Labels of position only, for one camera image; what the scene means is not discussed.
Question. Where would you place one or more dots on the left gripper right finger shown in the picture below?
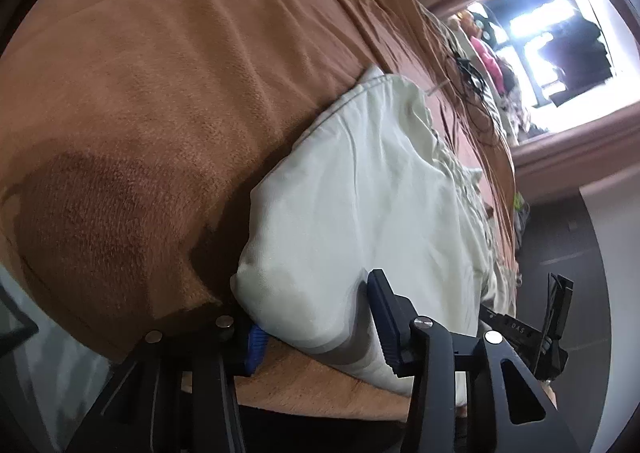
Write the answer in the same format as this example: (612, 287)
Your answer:
(508, 410)

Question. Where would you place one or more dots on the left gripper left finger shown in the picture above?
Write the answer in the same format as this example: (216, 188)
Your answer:
(175, 393)

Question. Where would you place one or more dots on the cream white garment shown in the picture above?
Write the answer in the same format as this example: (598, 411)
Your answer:
(370, 185)

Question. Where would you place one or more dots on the pile of items on windowsill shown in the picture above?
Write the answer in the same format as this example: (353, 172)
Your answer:
(503, 82)

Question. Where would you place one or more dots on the brown bed blanket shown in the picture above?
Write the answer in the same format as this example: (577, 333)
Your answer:
(133, 133)

